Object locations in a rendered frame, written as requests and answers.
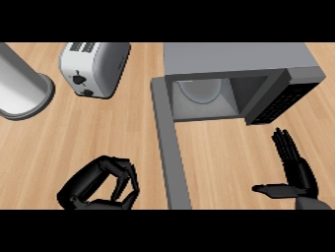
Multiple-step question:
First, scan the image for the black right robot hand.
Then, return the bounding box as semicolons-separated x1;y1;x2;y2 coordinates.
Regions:
251;127;321;200

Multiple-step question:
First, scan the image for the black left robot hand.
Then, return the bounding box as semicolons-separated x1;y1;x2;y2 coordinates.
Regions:
56;155;142;211

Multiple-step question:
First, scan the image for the silver toaster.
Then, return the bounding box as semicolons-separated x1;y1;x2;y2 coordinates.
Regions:
59;41;133;100

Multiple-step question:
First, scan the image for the grey microwave door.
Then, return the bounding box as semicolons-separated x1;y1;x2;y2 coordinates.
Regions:
149;77;195;211

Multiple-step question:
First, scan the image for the grey paper towel holder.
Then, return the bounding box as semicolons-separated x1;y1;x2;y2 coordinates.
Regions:
0;72;57;122

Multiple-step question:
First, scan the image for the grey microwave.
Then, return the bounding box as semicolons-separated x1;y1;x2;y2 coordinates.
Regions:
162;41;328;127

